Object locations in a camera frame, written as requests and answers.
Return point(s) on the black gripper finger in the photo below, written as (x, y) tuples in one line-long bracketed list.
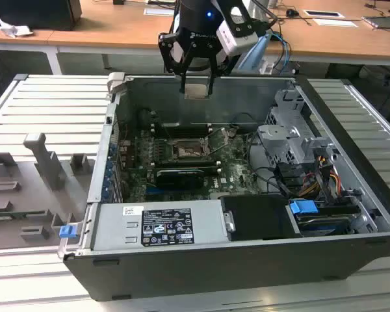
[(167, 61), (212, 74)]

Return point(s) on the CPU with silver top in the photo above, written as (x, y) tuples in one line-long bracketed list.
[(196, 91)]

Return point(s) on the black RAM slot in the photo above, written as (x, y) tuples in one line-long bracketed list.
[(182, 125), (182, 131), (182, 134), (182, 128)]

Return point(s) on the CPU socket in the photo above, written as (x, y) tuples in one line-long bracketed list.
[(187, 151)]

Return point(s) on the wooden office desk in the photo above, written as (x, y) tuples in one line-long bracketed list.
[(123, 29), (19, 39)]

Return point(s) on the black computer mouse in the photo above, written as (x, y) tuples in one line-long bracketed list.
[(292, 13)]

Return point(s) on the silver metal drive cage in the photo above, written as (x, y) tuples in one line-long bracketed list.
[(279, 143)]

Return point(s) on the green Dell motherboard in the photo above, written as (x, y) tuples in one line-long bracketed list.
[(237, 169)]

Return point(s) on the black graphics card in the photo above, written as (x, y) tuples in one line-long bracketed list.
[(178, 178)]

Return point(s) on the white paper sheet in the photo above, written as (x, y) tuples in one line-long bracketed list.
[(334, 22)]

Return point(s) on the black box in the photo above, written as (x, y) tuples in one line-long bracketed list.
[(32, 13)]

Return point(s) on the black plastic shroud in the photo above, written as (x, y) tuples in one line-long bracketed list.
[(260, 217)]

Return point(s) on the crumpled white paper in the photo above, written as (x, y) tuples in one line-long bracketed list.
[(14, 29)]

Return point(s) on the blue disk carrier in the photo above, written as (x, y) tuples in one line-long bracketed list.
[(302, 206)]

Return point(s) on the grey power supply unit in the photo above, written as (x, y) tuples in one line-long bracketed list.
[(117, 227)]

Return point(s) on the grey laptop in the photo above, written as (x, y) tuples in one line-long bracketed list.
[(385, 22)]

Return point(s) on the grey parts rack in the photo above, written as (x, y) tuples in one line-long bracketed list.
[(26, 195)]

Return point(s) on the open black PC case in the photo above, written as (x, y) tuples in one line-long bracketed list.
[(182, 269)]

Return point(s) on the blue plastic latch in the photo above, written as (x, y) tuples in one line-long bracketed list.
[(67, 232)]

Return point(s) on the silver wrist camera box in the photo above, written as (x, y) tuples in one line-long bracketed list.
[(235, 35)]

